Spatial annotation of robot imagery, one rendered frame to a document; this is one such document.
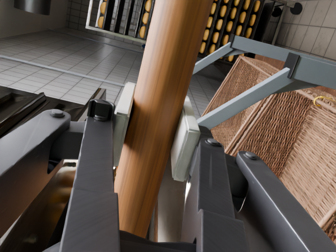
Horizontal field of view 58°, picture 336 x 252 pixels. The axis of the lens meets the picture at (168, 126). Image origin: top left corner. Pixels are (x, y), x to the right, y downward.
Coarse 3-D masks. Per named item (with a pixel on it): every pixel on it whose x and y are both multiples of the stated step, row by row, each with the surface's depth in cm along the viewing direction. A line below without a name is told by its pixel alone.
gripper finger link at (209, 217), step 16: (208, 144) 14; (208, 160) 13; (224, 160) 13; (192, 176) 13; (208, 176) 11; (224, 176) 12; (192, 192) 12; (208, 192) 10; (224, 192) 11; (192, 208) 10; (208, 208) 9; (224, 208) 10; (192, 224) 9; (208, 224) 8; (224, 224) 8; (240, 224) 8; (192, 240) 8; (208, 240) 7; (224, 240) 7; (240, 240) 8
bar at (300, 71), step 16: (224, 48) 100; (240, 48) 99; (256, 48) 99; (272, 48) 99; (208, 64) 102; (288, 64) 55; (304, 64) 53; (320, 64) 53; (272, 80) 55; (288, 80) 55; (304, 80) 54; (320, 80) 54; (240, 96) 57; (256, 96) 56; (224, 112) 57; (208, 128) 58
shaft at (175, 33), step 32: (160, 0) 16; (192, 0) 15; (160, 32) 16; (192, 32) 16; (160, 64) 16; (192, 64) 17; (160, 96) 17; (128, 128) 18; (160, 128) 17; (128, 160) 18; (160, 160) 18; (128, 192) 19; (128, 224) 19
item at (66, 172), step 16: (96, 96) 150; (64, 160) 94; (64, 176) 95; (48, 192) 81; (64, 192) 97; (32, 208) 70; (48, 208) 82; (16, 224) 62; (32, 224) 71; (48, 224) 83; (0, 240) 57; (16, 240) 62; (48, 240) 84
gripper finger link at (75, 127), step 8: (72, 128) 14; (80, 128) 14; (64, 136) 13; (72, 136) 13; (80, 136) 14; (56, 144) 13; (64, 144) 13; (72, 144) 14; (80, 144) 14; (56, 152) 13; (64, 152) 14; (72, 152) 14
